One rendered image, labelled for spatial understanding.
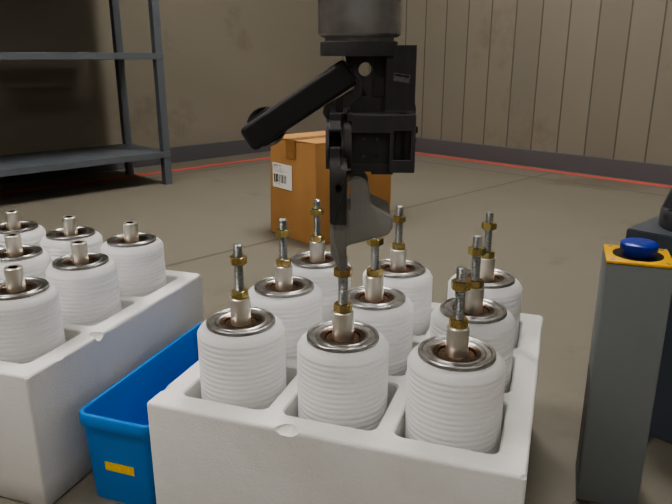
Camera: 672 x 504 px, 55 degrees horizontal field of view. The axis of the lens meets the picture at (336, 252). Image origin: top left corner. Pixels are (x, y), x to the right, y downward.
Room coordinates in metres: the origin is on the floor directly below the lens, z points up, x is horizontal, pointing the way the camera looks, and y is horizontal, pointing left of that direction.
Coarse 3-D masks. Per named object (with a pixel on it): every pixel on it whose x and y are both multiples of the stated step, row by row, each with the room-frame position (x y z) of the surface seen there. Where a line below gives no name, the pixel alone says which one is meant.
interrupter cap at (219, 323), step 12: (216, 312) 0.67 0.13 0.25; (228, 312) 0.67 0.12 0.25; (252, 312) 0.67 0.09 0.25; (264, 312) 0.67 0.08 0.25; (216, 324) 0.64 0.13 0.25; (228, 324) 0.65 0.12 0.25; (252, 324) 0.65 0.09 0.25; (264, 324) 0.64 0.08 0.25; (228, 336) 0.62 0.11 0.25; (240, 336) 0.61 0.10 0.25
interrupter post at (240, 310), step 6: (234, 300) 0.64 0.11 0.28; (240, 300) 0.64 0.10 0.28; (246, 300) 0.64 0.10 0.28; (234, 306) 0.64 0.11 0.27; (240, 306) 0.64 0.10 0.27; (246, 306) 0.64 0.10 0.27; (234, 312) 0.64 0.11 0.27; (240, 312) 0.64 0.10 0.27; (246, 312) 0.64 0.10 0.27; (234, 318) 0.64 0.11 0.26; (240, 318) 0.64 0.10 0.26; (246, 318) 0.64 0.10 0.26; (234, 324) 0.64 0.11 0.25; (240, 324) 0.64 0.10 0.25; (246, 324) 0.64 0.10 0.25
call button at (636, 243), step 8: (624, 240) 0.70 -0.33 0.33; (632, 240) 0.70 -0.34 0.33; (640, 240) 0.70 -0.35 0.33; (648, 240) 0.70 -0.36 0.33; (624, 248) 0.69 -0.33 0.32; (632, 248) 0.69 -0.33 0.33; (640, 248) 0.68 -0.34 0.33; (648, 248) 0.68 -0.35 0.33; (656, 248) 0.68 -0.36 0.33; (632, 256) 0.69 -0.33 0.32; (640, 256) 0.68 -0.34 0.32; (648, 256) 0.68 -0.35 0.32
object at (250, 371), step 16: (208, 336) 0.62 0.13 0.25; (224, 336) 0.62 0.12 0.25; (256, 336) 0.62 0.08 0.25; (272, 336) 0.63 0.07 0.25; (208, 352) 0.62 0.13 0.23; (224, 352) 0.61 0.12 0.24; (240, 352) 0.61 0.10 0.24; (256, 352) 0.61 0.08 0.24; (272, 352) 0.62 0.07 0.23; (208, 368) 0.62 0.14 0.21; (224, 368) 0.61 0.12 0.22; (240, 368) 0.60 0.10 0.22; (256, 368) 0.61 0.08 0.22; (272, 368) 0.62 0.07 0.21; (208, 384) 0.62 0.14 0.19; (224, 384) 0.61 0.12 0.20; (240, 384) 0.60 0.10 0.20; (256, 384) 0.61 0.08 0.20; (272, 384) 0.62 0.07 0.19; (224, 400) 0.61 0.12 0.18; (240, 400) 0.61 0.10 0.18; (256, 400) 0.61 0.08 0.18; (272, 400) 0.62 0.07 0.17
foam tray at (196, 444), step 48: (528, 336) 0.77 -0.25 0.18; (192, 384) 0.65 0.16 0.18; (288, 384) 0.69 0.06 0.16; (528, 384) 0.64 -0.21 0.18; (192, 432) 0.59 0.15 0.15; (240, 432) 0.57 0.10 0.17; (288, 432) 0.56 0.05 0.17; (336, 432) 0.55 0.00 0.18; (384, 432) 0.55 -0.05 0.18; (528, 432) 0.55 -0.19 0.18; (192, 480) 0.59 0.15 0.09; (240, 480) 0.57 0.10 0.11; (288, 480) 0.55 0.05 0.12; (336, 480) 0.53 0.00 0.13; (384, 480) 0.52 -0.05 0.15; (432, 480) 0.50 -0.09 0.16; (480, 480) 0.49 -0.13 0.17
